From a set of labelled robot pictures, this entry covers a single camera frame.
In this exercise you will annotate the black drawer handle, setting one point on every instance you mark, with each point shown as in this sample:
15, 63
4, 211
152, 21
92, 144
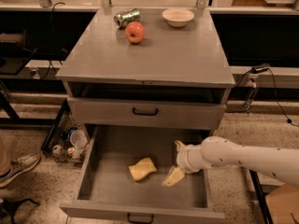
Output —
139, 219
145, 112

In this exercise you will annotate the grey drawer cabinet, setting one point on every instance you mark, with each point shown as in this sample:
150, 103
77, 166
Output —
179, 65

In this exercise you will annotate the black chair frame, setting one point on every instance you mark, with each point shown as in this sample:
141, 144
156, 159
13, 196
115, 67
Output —
261, 199

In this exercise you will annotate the yellow sponge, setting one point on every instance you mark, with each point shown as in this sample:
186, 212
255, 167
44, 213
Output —
142, 169

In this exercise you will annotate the grey sneaker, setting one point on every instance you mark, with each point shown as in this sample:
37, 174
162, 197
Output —
18, 167

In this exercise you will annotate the closed grey top drawer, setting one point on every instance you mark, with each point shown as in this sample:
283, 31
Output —
171, 115

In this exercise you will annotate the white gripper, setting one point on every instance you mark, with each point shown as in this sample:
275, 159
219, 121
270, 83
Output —
182, 159

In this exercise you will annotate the open grey middle drawer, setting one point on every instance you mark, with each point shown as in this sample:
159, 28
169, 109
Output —
106, 189

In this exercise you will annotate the black middle drawer handle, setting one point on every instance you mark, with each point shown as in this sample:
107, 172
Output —
139, 219

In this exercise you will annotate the clear plastic cup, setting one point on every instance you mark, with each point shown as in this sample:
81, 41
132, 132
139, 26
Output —
78, 139

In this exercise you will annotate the green soda can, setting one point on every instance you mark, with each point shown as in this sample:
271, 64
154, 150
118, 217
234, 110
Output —
123, 18

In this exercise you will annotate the black top drawer handle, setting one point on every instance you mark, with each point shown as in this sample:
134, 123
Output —
145, 112

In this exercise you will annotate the red apple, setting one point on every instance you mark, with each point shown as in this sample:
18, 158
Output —
134, 32

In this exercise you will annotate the wire basket with items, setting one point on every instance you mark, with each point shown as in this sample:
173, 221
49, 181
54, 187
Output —
57, 144

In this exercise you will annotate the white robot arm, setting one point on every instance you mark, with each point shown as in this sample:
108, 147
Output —
217, 152

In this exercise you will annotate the white ceramic bowl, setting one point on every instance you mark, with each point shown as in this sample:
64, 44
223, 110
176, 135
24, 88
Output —
177, 17

